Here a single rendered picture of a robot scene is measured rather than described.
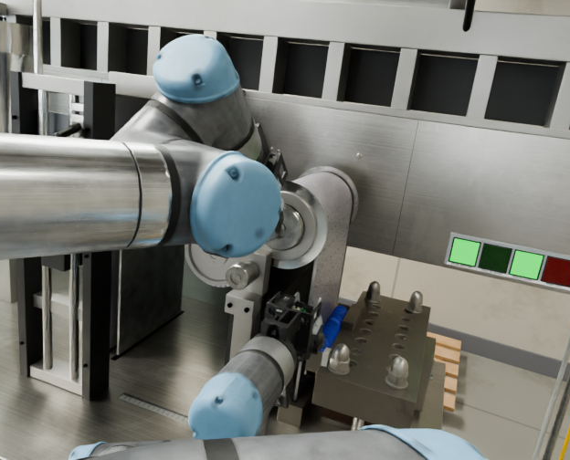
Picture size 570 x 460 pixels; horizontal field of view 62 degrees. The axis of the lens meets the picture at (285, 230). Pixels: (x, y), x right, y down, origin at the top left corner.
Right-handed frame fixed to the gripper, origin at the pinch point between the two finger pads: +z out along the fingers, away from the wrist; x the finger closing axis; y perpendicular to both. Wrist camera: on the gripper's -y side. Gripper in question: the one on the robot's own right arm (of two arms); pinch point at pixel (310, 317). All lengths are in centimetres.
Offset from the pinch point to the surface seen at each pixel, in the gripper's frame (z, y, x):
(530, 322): 231, -79, -83
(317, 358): -1.9, -6.3, -2.8
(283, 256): -3.5, 11.1, 5.1
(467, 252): 29.3, 9.5, -24.4
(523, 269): 29.3, 8.4, -35.7
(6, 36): 4, 41, 72
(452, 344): 215, -98, -42
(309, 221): -3.5, 17.8, 1.7
